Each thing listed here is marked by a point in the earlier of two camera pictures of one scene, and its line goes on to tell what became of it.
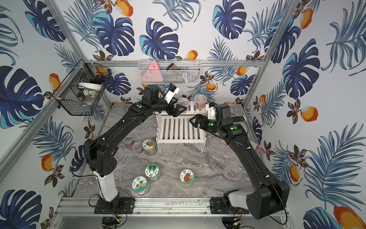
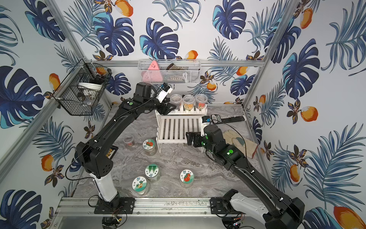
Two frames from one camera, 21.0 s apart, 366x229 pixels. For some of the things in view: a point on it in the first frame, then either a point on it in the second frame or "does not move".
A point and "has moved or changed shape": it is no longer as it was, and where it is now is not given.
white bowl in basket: x=92 y=86 does not move
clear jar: x=184 y=102 has moved or changed shape
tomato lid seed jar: x=149 y=146 does not move
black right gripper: x=199 y=118 -> x=198 y=136
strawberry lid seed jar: x=187 y=178 does not move
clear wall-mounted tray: x=169 y=71 does not move
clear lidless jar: x=137 y=146 -> x=176 y=99
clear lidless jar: x=128 y=140 does not move
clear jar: x=200 y=100 does not move
